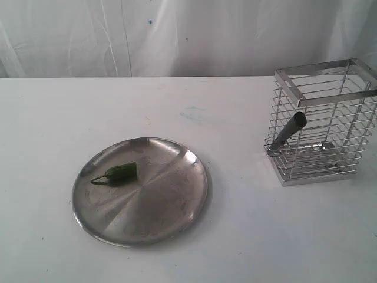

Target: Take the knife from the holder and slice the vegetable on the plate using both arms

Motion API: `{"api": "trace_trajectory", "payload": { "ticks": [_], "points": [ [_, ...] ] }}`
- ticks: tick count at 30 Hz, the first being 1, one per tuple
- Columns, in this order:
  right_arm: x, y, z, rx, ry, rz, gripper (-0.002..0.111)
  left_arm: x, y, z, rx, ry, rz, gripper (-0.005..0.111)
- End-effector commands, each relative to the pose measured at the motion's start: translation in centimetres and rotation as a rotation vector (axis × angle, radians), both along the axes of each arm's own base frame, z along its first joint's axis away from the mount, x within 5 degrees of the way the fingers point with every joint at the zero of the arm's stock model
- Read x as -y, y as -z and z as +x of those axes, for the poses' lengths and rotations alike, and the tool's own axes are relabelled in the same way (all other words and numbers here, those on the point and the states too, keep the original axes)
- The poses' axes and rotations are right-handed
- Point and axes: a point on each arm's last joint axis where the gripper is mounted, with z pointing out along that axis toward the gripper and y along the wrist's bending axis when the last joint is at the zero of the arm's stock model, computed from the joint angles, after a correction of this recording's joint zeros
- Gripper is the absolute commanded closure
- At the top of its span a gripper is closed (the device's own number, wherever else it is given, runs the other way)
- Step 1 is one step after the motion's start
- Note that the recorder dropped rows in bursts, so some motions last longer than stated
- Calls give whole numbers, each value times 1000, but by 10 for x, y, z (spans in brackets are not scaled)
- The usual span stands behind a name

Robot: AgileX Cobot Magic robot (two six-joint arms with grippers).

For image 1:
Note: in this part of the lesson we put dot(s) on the white backdrop curtain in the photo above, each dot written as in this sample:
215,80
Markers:
180,38

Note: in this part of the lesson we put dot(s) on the chrome wire utensil holder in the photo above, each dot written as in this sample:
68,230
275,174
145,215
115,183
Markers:
339,101

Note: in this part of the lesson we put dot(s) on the black kitchen knife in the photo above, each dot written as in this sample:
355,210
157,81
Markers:
294,125

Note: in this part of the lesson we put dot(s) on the round stainless steel plate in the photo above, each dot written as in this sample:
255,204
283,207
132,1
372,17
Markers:
166,198

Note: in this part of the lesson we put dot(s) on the green jalapeno pepper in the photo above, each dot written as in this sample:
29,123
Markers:
117,175

